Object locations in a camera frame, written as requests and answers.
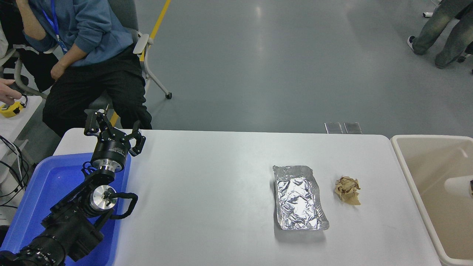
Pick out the seated person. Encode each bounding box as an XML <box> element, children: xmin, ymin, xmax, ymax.
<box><xmin>15</xmin><ymin>0</ymin><xmax>153</xmax><ymax>138</ymax></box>
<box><xmin>0</xmin><ymin>0</ymin><xmax>56</xmax><ymax>105</ymax></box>

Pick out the standing person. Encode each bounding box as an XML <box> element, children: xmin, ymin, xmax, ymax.
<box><xmin>407</xmin><ymin>0</ymin><xmax>473</xmax><ymax>69</ymax></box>

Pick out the blue plastic tray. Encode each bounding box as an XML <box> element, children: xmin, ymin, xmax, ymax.
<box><xmin>0</xmin><ymin>153</ymin><xmax>132</xmax><ymax>266</ymax></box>

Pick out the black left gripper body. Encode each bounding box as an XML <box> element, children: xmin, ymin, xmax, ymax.
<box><xmin>91</xmin><ymin>130</ymin><xmax>132</xmax><ymax>167</ymax></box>

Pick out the yellow handheld device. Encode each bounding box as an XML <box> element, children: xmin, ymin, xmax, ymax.
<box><xmin>0</xmin><ymin>94</ymin><xmax>28</xmax><ymax>118</ymax></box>

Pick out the crumpled tan paper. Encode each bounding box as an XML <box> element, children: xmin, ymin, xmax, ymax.
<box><xmin>335</xmin><ymin>176</ymin><xmax>361</xmax><ymax>206</ymax></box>

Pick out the grey office chair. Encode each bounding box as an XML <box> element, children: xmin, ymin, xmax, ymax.
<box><xmin>87</xmin><ymin>0</ymin><xmax>173</xmax><ymax>111</ymax></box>

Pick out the large pale bin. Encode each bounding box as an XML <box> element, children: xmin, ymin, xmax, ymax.
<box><xmin>391</xmin><ymin>135</ymin><xmax>473</xmax><ymax>266</ymax></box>

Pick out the seated person's left hand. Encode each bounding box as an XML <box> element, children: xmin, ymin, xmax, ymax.
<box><xmin>51</xmin><ymin>61</ymin><xmax>69</xmax><ymax>81</ymax></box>

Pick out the silver foil tray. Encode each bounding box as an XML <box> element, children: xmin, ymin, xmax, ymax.
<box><xmin>273</xmin><ymin>165</ymin><xmax>330</xmax><ymax>231</ymax></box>

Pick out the black cable bundle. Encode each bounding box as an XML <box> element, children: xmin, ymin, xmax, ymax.
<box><xmin>0</xmin><ymin>135</ymin><xmax>31</xmax><ymax>208</ymax></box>

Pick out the white paper cup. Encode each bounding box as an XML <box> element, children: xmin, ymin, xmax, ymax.
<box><xmin>445</xmin><ymin>177</ymin><xmax>473</xmax><ymax>199</ymax></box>

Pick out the person's hand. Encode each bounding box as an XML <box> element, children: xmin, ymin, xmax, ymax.
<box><xmin>0</xmin><ymin>79</ymin><xmax>23</xmax><ymax>105</ymax></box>

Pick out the grey chair frame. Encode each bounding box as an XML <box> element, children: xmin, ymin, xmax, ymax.
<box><xmin>0</xmin><ymin>48</ymin><xmax>48</xmax><ymax>99</ymax></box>

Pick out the white side table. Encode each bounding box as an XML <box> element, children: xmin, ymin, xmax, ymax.
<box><xmin>0</xmin><ymin>95</ymin><xmax>43</xmax><ymax>159</ymax></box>

